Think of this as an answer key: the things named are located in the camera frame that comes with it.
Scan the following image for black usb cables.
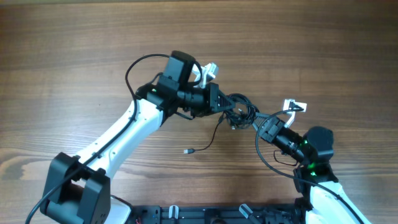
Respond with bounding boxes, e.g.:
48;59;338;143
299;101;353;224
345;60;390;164
183;93;261;155

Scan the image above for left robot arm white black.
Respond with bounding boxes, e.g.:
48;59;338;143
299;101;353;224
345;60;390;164
25;50;235;223

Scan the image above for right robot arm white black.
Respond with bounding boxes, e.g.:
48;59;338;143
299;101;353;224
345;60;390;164
252;113;368;223

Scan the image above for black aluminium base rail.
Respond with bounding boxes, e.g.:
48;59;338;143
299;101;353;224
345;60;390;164
126;204;305;224

